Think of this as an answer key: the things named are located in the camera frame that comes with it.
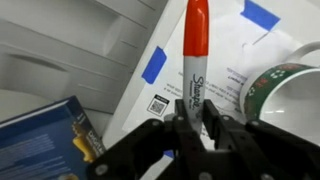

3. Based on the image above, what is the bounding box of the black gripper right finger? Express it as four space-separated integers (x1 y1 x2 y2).
201 98 320 180

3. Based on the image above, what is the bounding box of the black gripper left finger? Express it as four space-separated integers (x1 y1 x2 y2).
87 98 208 180

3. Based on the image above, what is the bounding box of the red capped Sharpie marker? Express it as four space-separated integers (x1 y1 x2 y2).
182 0 211 135

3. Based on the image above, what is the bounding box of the white mug with green rim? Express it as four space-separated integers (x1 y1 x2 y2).
239 41 320 146

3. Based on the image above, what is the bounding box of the blue painter tape strip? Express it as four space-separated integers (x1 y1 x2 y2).
141 46 168 85
239 0 282 32

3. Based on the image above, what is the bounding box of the white printed paper sheet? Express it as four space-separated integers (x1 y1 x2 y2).
121 0 320 151

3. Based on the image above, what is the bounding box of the blue book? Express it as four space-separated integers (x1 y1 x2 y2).
0 95 108 180

